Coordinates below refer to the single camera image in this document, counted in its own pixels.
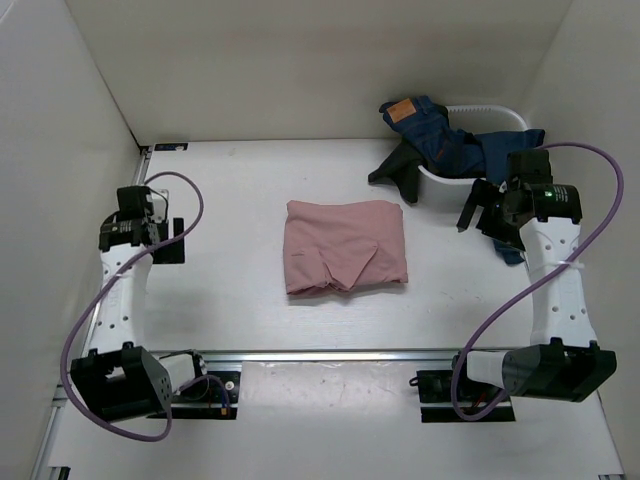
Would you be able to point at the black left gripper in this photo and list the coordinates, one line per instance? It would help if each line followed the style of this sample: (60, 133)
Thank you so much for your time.
(170, 254)

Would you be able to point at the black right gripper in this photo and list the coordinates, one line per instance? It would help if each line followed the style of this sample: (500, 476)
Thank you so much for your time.
(485, 194)

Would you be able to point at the pink trousers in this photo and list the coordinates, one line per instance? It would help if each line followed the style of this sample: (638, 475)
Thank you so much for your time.
(343, 247)

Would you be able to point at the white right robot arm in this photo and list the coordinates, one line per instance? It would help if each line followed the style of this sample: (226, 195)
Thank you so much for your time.
(540, 218)

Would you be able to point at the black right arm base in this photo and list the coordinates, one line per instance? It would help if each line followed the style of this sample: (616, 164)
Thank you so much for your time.
(434, 392)

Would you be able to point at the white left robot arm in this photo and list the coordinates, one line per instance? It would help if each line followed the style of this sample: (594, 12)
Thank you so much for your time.
(118, 379)

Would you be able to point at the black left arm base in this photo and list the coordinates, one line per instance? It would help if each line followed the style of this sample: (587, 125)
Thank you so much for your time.
(211, 399)

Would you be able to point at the black trousers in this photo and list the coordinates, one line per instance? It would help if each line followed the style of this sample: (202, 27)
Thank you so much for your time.
(401, 167)

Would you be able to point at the white laundry basket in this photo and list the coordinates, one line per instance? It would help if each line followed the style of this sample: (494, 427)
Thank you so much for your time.
(449, 195)

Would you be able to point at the blue denim jeans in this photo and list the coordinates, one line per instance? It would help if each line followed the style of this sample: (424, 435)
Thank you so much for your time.
(455, 153)

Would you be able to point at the black corner label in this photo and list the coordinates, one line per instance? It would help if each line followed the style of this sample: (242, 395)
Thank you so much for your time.
(171, 147)

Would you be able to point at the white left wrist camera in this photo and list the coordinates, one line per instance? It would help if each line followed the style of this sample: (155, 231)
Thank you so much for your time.
(160, 201)

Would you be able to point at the aluminium front rail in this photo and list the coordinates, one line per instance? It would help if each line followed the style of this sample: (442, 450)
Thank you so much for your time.
(412, 355)

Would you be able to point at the aluminium rail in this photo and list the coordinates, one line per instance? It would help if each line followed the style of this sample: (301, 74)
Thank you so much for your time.
(41, 468)
(412, 355)

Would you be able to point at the aluminium left rail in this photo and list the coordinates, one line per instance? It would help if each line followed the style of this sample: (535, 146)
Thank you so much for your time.
(41, 468)

